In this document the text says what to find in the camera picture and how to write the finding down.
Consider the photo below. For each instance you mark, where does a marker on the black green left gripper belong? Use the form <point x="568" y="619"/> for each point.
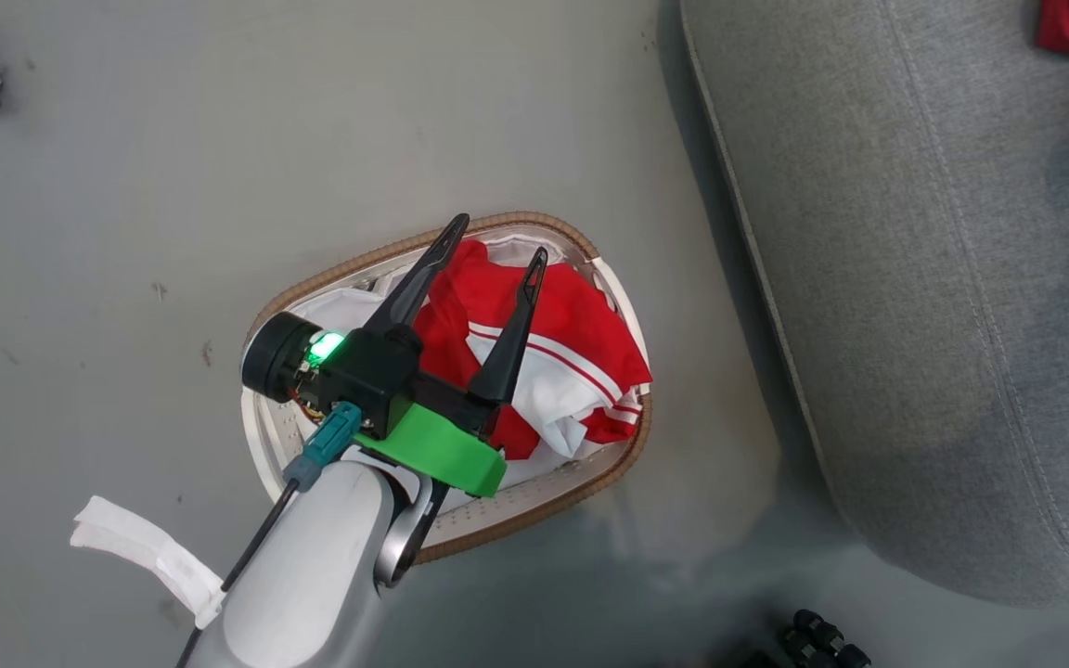
<point x="377" y="371"/>

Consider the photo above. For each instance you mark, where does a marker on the white laundry basket brown rim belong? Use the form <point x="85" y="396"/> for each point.
<point x="534" y="506"/>

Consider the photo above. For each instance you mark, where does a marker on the red white striped garment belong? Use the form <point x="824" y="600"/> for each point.
<point x="572" y="325"/>

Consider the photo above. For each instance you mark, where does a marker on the grey fabric sofa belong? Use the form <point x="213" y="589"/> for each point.
<point x="943" y="278"/>

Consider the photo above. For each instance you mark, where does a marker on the black ribbed robot part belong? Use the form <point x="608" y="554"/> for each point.
<point x="822" y="640"/>

